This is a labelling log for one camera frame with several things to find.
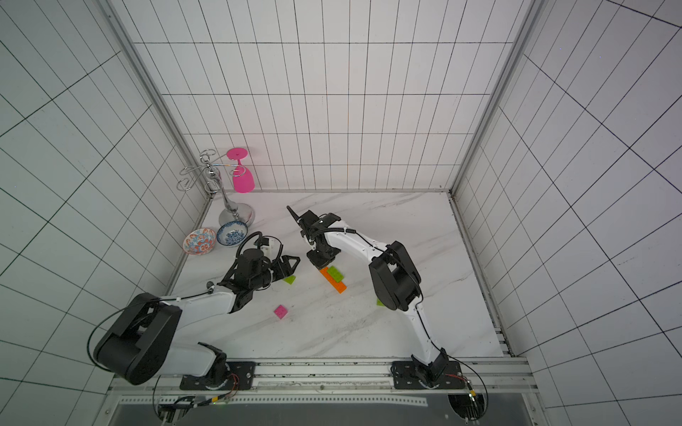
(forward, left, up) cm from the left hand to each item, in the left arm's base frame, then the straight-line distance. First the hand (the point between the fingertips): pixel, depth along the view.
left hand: (293, 265), depth 90 cm
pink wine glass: (+33, +23, +11) cm, 41 cm away
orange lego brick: (0, -11, -5) cm, 12 cm away
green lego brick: (-1, -15, -4) cm, 15 cm away
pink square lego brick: (-14, +3, -5) cm, 15 cm away
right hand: (+5, -11, -1) cm, 12 cm away
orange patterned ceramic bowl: (+12, +38, -3) cm, 40 cm away
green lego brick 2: (-4, +1, -3) cm, 5 cm away
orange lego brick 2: (-6, -16, -5) cm, 18 cm away
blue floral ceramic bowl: (+16, +27, -4) cm, 32 cm away
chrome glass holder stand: (+25, +29, 0) cm, 38 cm away
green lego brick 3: (-16, -28, +9) cm, 34 cm away
